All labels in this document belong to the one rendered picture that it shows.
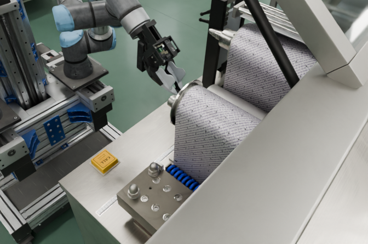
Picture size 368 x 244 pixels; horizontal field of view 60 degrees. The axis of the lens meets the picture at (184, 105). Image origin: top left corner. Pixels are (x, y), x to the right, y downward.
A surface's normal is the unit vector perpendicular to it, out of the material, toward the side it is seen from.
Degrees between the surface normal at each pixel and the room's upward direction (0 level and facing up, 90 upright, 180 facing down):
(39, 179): 0
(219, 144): 88
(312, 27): 90
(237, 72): 92
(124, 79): 0
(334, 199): 0
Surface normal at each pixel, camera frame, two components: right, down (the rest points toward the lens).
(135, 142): 0.05, -0.73
